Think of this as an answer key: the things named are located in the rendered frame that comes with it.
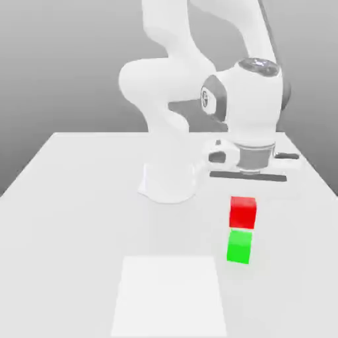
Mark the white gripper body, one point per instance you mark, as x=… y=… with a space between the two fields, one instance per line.
x=248 y=176

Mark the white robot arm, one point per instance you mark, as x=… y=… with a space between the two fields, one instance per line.
x=169 y=87

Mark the small red cube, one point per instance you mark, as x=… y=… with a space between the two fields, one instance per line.
x=243 y=213

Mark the small green cube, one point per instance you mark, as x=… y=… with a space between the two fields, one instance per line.
x=239 y=248

